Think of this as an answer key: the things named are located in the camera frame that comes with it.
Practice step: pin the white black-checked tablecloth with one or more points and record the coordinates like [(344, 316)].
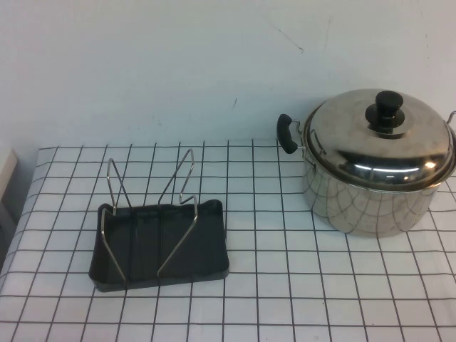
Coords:
[(285, 285)]

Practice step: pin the beige box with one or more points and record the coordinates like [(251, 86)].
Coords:
[(5, 178)]

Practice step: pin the stainless steel cooking pot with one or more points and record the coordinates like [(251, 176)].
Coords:
[(356, 213)]

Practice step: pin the steel pot lid black knob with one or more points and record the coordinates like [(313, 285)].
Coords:
[(342, 142)]

